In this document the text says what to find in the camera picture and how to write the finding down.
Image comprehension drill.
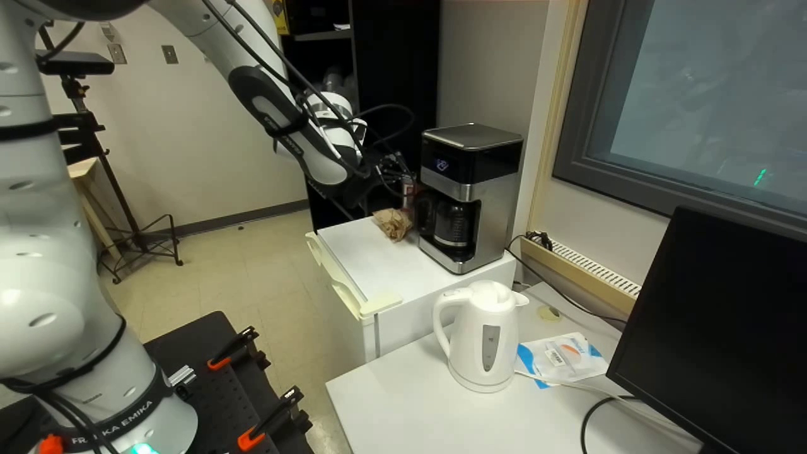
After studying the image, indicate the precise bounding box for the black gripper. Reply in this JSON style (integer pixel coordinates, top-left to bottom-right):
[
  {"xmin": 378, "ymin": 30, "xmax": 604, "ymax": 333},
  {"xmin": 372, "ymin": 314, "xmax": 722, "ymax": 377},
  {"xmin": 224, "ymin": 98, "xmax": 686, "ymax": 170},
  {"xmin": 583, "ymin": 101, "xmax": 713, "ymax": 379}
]
[{"xmin": 358, "ymin": 138, "xmax": 418, "ymax": 213}]

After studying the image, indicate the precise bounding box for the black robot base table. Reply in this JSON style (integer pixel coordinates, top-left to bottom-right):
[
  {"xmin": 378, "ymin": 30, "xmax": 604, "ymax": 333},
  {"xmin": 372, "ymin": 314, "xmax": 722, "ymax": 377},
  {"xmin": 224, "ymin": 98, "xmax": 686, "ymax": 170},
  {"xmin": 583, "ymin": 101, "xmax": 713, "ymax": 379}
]
[{"xmin": 0, "ymin": 309, "xmax": 317, "ymax": 454}]

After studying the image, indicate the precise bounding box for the black silver coffee machine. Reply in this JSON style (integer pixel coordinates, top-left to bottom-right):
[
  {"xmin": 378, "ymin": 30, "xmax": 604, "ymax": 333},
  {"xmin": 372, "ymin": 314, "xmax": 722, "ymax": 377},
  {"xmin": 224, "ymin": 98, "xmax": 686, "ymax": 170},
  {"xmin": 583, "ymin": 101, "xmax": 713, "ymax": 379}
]
[{"xmin": 415, "ymin": 121, "xmax": 528, "ymax": 277}]

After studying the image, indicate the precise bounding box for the brown crumpled paper bag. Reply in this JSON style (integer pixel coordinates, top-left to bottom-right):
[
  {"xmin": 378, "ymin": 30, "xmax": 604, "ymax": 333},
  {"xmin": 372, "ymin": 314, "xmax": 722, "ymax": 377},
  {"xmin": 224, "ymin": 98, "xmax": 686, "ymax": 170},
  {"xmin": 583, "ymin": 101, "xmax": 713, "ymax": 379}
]
[{"xmin": 372, "ymin": 208, "xmax": 418, "ymax": 244}]

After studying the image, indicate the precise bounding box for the white mini fridge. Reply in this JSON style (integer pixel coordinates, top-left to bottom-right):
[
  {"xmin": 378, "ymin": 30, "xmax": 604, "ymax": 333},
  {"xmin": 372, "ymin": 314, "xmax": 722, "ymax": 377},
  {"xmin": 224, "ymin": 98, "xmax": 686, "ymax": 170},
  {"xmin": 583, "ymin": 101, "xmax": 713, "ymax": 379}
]
[{"xmin": 304, "ymin": 213, "xmax": 520, "ymax": 368}]

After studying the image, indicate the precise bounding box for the black shelving unit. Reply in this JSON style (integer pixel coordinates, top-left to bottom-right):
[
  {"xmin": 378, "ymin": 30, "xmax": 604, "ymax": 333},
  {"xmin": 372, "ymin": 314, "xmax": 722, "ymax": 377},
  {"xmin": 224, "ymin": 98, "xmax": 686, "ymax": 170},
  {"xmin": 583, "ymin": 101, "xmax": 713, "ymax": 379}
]
[{"xmin": 277, "ymin": 0, "xmax": 445, "ymax": 234}]

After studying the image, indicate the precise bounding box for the white electric kettle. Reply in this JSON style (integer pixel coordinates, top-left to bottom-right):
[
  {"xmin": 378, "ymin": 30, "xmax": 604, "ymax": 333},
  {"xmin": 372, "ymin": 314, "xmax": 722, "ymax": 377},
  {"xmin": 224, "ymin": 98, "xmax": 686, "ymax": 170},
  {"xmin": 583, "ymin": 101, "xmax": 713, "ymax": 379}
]
[{"xmin": 432, "ymin": 277, "xmax": 533, "ymax": 397}]

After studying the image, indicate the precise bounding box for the beige baseboard heater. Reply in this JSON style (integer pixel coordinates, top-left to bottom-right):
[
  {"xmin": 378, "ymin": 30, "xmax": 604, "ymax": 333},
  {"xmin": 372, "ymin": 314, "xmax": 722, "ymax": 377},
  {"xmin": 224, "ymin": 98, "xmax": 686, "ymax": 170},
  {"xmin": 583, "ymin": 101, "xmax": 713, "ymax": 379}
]
[{"xmin": 520, "ymin": 234, "xmax": 645, "ymax": 324}]

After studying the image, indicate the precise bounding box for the black orange clamp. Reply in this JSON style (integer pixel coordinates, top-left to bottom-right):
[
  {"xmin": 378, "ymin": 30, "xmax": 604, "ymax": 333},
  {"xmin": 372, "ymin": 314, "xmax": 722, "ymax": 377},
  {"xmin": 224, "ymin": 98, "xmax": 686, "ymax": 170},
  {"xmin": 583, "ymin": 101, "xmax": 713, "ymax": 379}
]
[
  {"xmin": 205, "ymin": 324, "xmax": 272, "ymax": 377},
  {"xmin": 232, "ymin": 384, "xmax": 310, "ymax": 454},
  {"xmin": 31, "ymin": 431, "xmax": 72, "ymax": 454}
]

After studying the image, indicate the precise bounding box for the blue white plastic packet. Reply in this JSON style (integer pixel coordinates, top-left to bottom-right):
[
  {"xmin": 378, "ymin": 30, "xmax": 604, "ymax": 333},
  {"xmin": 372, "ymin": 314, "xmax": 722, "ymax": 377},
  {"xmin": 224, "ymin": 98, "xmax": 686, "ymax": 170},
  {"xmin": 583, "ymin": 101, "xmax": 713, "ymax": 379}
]
[{"xmin": 512, "ymin": 331, "xmax": 610, "ymax": 393}]

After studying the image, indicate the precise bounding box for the black tripod stand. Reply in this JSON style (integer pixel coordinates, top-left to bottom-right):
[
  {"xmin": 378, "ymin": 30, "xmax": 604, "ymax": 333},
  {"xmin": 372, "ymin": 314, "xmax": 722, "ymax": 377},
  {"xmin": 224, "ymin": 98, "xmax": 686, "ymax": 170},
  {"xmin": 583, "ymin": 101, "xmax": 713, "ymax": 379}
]
[{"xmin": 34, "ymin": 74, "xmax": 184, "ymax": 286}]

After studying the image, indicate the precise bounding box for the grey framed window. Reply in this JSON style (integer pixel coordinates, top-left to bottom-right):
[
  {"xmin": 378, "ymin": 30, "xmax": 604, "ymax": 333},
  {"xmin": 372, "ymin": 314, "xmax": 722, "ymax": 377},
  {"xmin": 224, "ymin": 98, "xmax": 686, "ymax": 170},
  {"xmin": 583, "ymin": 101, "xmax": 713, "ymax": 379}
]
[{"xmin": 551, "ymin": 0, "xmax": 807, "ymax": 244}]

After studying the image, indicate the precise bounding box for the light wooden stool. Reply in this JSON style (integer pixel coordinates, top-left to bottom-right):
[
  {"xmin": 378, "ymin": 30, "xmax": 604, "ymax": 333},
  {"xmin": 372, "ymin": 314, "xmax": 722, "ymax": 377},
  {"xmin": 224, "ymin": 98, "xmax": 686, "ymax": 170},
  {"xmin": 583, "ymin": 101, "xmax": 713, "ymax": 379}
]
[{"xmin": 63, "ymin": 156, "xmax": 127, "ymax": 266}]

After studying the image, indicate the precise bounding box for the black computer monitor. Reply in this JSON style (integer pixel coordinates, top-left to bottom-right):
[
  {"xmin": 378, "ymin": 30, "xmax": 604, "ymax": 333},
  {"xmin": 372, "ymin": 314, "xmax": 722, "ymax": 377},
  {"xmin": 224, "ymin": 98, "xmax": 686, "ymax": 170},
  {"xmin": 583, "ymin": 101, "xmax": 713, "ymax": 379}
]
[{"xmin": 604, "ymin": 205, "xmax": 807, "ymax": 454}]

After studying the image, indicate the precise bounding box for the black power cord with plug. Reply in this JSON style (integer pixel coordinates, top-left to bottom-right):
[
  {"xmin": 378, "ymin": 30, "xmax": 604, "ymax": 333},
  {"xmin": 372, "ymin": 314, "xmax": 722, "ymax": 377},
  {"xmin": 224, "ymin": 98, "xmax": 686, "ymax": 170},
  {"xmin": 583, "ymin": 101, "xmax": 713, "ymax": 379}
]
[{"xmin": 502, "ymin": 231, "xmax": 630, "ymax": 336}]

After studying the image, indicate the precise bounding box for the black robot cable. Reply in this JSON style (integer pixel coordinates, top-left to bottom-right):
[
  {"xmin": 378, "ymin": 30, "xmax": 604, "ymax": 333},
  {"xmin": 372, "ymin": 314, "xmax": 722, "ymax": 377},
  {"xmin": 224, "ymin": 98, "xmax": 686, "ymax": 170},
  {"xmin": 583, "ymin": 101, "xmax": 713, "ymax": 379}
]
[{"xmin": 200, "ymin": 0, "xmax": 422, "ymax": 222}]

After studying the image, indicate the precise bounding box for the black monitor cable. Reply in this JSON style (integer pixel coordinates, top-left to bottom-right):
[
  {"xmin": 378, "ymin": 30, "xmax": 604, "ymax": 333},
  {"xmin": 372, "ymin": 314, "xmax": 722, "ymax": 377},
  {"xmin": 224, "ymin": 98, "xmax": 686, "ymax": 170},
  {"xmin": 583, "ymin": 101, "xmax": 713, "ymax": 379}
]
[{"xmin": 578, "ymin": 392, "xmax": 643, "ymax": 454}]

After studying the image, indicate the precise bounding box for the black camera on tripod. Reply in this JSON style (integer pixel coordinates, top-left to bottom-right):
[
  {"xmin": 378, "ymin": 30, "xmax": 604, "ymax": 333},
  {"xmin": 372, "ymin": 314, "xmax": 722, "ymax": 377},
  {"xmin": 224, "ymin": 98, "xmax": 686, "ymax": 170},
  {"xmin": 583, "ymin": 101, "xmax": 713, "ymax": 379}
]
[{"xmin": 34, "ymin": 49, "xmax": 117, "ymax": 78}]

